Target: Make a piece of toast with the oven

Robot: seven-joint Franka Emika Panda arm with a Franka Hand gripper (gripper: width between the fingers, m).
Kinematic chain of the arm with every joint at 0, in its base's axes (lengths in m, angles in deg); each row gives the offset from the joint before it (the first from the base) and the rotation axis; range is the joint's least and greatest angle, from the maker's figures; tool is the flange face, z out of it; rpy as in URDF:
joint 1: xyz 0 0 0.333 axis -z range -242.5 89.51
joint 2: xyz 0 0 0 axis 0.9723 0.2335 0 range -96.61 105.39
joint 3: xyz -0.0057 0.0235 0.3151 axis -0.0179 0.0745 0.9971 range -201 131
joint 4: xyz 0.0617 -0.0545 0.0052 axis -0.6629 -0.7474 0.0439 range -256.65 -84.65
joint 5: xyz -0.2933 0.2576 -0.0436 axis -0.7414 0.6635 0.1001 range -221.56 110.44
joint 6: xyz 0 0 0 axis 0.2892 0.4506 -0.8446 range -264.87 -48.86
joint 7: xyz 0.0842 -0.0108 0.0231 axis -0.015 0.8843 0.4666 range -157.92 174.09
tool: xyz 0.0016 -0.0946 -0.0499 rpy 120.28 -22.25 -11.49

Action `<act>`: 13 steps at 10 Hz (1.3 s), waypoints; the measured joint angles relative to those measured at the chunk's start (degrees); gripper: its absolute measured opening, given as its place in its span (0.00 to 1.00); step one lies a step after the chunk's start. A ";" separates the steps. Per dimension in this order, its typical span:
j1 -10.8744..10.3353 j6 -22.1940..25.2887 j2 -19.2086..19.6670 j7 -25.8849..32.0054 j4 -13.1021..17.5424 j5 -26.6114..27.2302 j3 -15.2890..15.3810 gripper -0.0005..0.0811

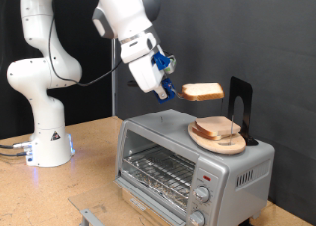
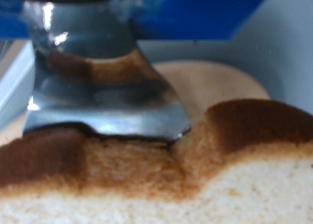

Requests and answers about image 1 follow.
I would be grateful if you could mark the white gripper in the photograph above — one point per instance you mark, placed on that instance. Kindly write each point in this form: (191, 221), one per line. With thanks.
(146, 74)

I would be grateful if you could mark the spatula with blue grip block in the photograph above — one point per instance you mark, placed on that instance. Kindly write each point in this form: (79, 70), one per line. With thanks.
(168, 87)

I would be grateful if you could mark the thick white bread slice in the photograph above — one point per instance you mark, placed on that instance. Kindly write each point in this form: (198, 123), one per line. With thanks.
(202, 91)

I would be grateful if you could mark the glass oven door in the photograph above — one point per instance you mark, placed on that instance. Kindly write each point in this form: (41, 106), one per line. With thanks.
(98, 199)

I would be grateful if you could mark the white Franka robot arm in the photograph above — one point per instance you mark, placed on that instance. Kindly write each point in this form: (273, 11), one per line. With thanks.
(26, 78)

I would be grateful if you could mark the silver oven knob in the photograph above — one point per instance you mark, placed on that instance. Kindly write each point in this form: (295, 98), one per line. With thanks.
(201, 194)
(197, 218)

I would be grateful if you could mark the wooden box under oven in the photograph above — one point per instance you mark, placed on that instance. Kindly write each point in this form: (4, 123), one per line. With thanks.
(126, 196)

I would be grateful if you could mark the silver toaster oven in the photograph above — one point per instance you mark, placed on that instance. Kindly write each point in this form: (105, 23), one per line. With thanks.
(230, 186)

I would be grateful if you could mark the vertical metal pole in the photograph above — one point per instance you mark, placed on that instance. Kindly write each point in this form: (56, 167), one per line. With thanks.
(113, 97)

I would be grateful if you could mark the round wooden board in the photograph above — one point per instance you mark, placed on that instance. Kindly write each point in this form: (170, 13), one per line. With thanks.
(214, 146)

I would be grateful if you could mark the thin metal pin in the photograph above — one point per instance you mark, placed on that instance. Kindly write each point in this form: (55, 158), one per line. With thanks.
(231, 138)

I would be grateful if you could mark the black metal bookend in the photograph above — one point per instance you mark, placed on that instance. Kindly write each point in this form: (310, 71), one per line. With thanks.
(245, 91)

